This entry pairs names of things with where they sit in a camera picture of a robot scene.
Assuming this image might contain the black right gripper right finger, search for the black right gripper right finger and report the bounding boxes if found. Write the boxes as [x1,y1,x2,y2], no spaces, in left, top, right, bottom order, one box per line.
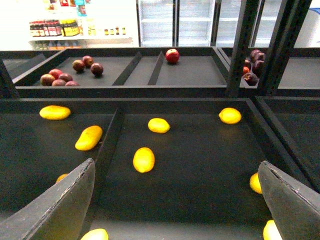
[258,161,320,240]

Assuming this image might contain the yellow mango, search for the yellow mango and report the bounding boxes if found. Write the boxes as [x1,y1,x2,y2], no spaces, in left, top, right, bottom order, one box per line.
[75,125,103,151]
[39,105,71,121]

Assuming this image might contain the yellow lemon upper right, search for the yellow lemon upper right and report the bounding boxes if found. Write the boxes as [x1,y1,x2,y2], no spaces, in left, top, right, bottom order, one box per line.
[218,107,242,125]

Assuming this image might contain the yellow lemon upper centre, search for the yellow lemon upper centre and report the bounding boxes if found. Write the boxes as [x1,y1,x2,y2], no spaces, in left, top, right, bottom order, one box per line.
[147,118,171,134]

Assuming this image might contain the black front fruit tray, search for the black front fruit tray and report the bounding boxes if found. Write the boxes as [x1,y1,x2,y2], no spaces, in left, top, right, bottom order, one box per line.
[0,98,310,240]

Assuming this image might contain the yellow mango upper left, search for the yellow mango upper left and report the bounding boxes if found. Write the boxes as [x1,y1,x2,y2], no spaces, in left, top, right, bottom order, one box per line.
[39,105,71,121]

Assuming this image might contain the black vertical post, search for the black vertical post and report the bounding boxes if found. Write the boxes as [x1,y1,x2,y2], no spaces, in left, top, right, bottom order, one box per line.
[225,0,259,98]

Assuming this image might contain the purple passion fruit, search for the purple passion fruit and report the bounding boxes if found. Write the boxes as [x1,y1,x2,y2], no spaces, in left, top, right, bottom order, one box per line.
[82,55,94,68]
[72,59,86,73]
[90,62,104,77]

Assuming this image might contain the red apple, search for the red apple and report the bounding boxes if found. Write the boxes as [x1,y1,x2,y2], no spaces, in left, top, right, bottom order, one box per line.
[165,48,180,64]

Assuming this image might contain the black fruit tray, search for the black fruit tray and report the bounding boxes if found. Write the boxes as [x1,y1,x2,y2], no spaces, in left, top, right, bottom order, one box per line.
[14,47,231,98]
[0,98,310,240]

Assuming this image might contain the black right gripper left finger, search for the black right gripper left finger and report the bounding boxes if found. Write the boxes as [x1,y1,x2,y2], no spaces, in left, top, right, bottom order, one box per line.
[0,158,96,240]

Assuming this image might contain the white bottle shelf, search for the white bottle shelf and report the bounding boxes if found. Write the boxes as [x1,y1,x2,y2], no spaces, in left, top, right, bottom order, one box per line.
[27,0,139,49]

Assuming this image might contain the black rear fruit tray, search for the black rear fruit tray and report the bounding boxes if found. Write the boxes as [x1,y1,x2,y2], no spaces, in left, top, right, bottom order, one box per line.
[14,47,231,98]

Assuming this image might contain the yellow lemon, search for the yellow lemon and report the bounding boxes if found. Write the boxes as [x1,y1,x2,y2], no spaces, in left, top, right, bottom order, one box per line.
[218,107,242,125]
[147,118,171,134]
[132,147,155,173]

